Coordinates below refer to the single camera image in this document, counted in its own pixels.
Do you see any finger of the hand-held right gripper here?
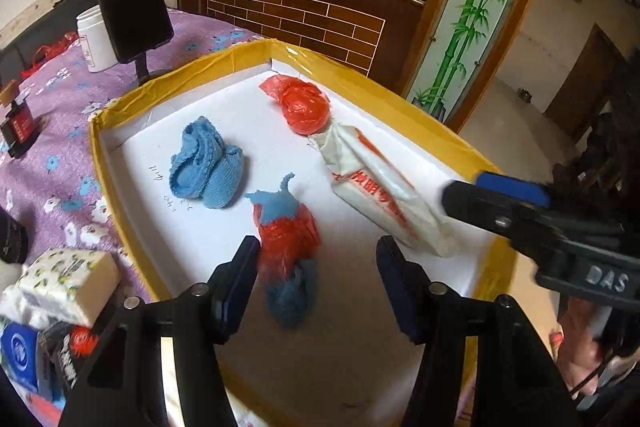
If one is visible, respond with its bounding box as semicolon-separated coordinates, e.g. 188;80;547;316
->
474;171;552;208
439;179;538;243

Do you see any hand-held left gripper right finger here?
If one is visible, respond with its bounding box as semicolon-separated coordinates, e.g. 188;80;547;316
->
376;235;576;427

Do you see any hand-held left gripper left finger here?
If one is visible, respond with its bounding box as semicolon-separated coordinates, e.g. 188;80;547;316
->
59;235;262;427

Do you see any white packet with red print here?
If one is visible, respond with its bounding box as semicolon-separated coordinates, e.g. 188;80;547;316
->
307;119;461;258

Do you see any lemon print tissue pack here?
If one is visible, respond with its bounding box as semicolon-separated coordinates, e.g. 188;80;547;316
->
17;248;122;328

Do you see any yellow cardboard box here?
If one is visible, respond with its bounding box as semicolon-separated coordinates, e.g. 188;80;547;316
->
87;38;526;427

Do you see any blue floral tissue pack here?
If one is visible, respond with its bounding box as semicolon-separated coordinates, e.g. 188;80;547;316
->
0;321;41;390

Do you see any person's right hand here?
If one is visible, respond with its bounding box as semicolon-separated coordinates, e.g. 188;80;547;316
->
555;297;608;395

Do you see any brown wooden door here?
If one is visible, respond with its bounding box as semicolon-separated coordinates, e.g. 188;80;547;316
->
545;24;631;148

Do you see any blue knitted cloth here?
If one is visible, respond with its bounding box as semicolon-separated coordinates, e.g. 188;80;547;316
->
168;117;246;210

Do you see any black snack packet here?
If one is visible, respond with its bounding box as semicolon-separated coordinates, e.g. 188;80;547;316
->
37;319;103;403

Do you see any bamboo painted glass panel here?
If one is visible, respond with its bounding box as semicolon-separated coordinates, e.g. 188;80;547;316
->
405;0;543;120

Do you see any red plastic bag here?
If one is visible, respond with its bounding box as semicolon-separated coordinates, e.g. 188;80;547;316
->
259;74;332;138

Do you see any purple floral tablecloth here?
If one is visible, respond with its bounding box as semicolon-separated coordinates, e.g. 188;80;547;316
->
0;4;271;427

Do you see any black electric motor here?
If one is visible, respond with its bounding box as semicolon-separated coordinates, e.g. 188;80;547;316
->
0;207;28;265

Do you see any black phone stand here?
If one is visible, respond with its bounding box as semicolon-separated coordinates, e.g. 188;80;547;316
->
132;49;173;88

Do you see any wooden cabinet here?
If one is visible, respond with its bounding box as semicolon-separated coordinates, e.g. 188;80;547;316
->
177;0;558;132

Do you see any red black small device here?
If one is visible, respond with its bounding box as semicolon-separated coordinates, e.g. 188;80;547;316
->
0;79;43;160

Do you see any white plastic jar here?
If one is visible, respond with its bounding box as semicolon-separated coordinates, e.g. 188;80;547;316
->
76;5;117;74

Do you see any red bag on sofa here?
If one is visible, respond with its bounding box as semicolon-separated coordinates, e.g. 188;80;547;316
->
20;32;81;75

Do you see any black sofa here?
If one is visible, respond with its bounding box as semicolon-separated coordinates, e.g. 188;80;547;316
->
0;0;98;82

